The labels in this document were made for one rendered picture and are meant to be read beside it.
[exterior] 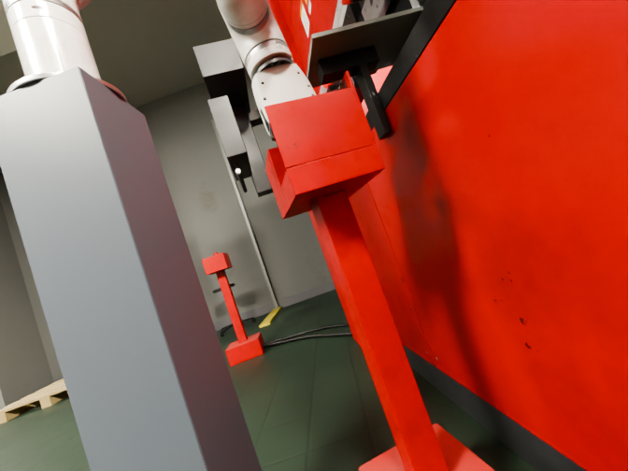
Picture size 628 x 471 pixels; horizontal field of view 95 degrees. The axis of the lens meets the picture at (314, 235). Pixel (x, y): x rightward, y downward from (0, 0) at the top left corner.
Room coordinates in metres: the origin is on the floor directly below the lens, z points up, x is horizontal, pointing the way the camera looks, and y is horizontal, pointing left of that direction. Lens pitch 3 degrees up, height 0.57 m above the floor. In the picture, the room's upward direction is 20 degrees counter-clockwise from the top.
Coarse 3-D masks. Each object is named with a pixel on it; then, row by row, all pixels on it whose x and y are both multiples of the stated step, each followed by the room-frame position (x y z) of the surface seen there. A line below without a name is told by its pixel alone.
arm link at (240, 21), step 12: (216, 0) 0.41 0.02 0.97; (228, 0) 0.39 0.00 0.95; (240, 0) 0.39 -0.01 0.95; (252, 0) 0.40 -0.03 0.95; (264, 0) 0.42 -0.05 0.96; (228, 12) 0.41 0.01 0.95; (240, 12) 0.41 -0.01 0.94; (252, 12) 0.42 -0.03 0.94; (264, 12) 0.44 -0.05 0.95; (240, 24) 0.43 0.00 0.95; (252, 24) 0.44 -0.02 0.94
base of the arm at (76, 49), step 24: (24, 0) 0.49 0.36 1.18; (24, 24) 0.49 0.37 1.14; (48, 24) 0.50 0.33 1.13; (72, 24) 0.54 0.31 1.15; (24, 48) 0.50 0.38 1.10; (48, 48) 0.50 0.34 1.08; (72, 48) 0.52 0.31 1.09; (24, 72) 0.51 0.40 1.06; (48, 72) 0.47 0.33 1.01; (96, 72) 0.56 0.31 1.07; (120, 96) 0.56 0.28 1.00
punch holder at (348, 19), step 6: (348, 6) 0.86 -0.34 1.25; (354, 6) 0.85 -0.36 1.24; (360, 6) 0.85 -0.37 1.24; (348, 12) 0.87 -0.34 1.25; (354, 12) 0.85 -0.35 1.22; (360, 12) 0.85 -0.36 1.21; (348, 18) 0.88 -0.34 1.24; (354, 18) 0.85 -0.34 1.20; (360, 18) 0.85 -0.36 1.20; (348, 24) 0.90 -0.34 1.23; (372, 72) 0.99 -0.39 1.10
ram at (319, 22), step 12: (288, 0) 1.38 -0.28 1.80; (300, 0) 1.22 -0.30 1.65; (312, 0) 1.10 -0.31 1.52; (324, 0) 1.00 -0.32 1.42; (336, 0) 0.91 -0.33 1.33; (288, 12) 1.44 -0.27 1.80; (312, 12) 1.14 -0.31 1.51; (324, 12) 1.03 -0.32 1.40; (288, 24) 1.52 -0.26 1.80; (300, 24) 1.33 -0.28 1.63; (312, 24) 1.19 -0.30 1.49; (324, 24) 1.07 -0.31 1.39; (300, 36) 1.40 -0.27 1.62; (300, 48) 1.46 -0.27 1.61; (300, 60) 1.54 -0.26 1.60
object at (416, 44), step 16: (432, 0) 0.42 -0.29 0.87; (448, 0) 0.39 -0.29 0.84; (432, 16) 0.43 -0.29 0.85; (416, 32) 0.47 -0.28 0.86; (432, 32) 0.44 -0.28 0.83; (416, 48) 0.49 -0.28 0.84; (400, 64) 0.55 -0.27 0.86; (384, 80) 0.62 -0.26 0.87; (400, 80) 0.56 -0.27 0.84; (384, 96) 0.64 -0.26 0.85; (368, 112) 0.75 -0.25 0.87
